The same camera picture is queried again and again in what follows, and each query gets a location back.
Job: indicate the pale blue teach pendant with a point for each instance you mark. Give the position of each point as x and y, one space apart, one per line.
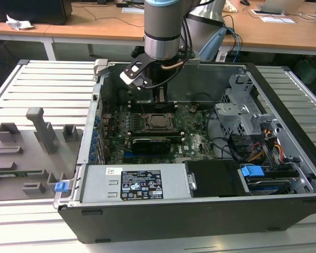
213 44

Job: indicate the CPU socket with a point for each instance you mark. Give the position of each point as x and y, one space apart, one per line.
148 121

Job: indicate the silver metal drive cage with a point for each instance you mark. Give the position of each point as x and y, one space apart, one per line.
231 116

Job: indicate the grey parts rack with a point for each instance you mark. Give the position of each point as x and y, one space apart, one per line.
29 158

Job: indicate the round coin cell battery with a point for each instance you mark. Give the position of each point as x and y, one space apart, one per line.
193 107

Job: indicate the black computer box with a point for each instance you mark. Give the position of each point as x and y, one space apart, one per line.
29 10

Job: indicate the blue expansion slot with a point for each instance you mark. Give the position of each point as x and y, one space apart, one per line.
127 156

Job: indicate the silver laptop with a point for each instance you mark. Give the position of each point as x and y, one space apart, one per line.
279 5

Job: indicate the crumpled beige bag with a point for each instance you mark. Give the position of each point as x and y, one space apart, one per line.
230 7

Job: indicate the green RAM stick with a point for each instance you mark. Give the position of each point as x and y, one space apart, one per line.
23 173

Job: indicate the black plastic shroud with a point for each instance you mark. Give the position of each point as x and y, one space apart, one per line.
216 179

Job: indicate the white power adapter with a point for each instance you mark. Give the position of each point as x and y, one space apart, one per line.
221 56

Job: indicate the hard disk drive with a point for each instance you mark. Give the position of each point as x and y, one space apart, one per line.
268 188

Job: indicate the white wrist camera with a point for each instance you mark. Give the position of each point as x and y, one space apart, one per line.
129 77

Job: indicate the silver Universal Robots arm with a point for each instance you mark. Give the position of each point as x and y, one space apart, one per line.
160 31

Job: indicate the grey power supply unit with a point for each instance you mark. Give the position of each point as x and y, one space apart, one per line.
100 182

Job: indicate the green motherboard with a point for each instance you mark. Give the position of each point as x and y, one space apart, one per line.
195 142

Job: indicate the black RAM slot bank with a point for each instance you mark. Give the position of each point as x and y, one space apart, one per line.
147 107
177 137

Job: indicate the black graphics card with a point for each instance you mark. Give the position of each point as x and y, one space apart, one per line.
151 145

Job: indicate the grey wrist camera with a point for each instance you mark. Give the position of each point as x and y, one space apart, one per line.
194 58

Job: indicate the blue disk carrier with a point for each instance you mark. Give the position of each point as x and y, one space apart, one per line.
252 172

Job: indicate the crumpled white paper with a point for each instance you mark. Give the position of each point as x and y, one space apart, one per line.
18 24

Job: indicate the metal locking lever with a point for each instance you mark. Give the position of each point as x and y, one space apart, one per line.
142 108
160 128

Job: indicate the black computer mouse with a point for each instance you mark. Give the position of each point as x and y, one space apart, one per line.
244 2

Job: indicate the long wooden desk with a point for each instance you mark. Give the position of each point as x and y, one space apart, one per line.
108 26

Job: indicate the blue case latch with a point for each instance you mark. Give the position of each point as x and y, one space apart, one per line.
61 187

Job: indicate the white paper sheet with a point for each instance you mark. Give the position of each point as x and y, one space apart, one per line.
276 19

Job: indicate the silver CPU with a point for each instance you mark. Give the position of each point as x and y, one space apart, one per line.
159 120

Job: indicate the black open PC case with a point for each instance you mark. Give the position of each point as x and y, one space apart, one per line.
173 221

